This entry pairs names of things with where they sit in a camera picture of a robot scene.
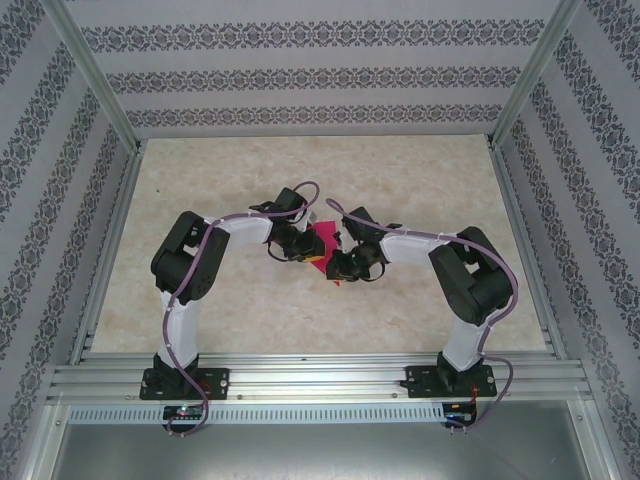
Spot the pink square paper sheet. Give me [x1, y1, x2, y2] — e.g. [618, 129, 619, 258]
[307, 219, 347, 287]

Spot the right gripper thin black wire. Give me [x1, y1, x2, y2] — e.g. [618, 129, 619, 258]
[359, 262, 387, 284]

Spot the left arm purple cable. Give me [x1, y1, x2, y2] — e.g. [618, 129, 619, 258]
[162, 179, 322, 441]

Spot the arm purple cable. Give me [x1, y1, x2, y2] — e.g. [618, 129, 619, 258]
[162, 179, 322, 441]
[324, 197, 519, 436]

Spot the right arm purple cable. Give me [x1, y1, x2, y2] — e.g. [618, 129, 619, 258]
[324, 197, 519, 436]

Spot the long aluminium mounting rail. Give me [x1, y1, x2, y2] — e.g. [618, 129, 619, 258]
[47, 352, 594, 401]

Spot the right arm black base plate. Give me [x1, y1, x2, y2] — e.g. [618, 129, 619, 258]
[405, 364, 499, 400]

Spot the slotted grey cable duct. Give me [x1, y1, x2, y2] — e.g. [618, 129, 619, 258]
[67, 403, 446, 426]

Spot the aluminium side rail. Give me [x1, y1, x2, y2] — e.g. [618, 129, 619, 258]
[487, 144, 571, 361]
[67, 142, 146, 364]

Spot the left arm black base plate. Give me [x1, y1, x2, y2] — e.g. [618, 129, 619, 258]
[139, 367, 231, 401]

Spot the aluminium frame post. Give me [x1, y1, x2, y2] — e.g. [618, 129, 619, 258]
[485, 0, 586, 149]
[42, 0, 146, 154]

